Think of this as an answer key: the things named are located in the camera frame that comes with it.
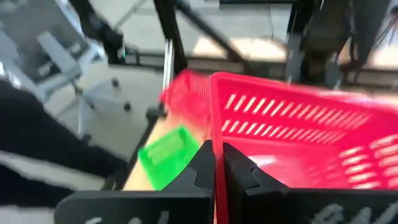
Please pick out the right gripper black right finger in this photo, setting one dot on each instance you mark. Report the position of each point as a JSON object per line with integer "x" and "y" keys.
{"x": 264, "y": 205}

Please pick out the person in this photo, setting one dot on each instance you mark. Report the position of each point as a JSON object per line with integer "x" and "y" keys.
{"x": 31, "y": 124}

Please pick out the green plastic basket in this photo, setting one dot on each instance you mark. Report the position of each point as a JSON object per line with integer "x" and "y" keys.
{"x": 164, "y": 155}

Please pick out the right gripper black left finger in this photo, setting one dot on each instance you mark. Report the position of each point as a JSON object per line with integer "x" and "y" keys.
{"x": 186, "y": 199}

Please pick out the red plastic basket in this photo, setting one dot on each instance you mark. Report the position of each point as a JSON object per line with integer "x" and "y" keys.
{"x": 280, "y": 140}

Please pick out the white office chair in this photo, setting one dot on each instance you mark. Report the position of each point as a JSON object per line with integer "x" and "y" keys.
{"x": 56, "y": 53}

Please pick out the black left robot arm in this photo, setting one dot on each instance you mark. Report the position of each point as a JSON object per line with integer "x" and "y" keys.
{"x": 329, "y": 31}

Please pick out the black device with green light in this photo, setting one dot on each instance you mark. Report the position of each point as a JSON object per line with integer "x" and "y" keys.
{"x": 105, "y": 34}

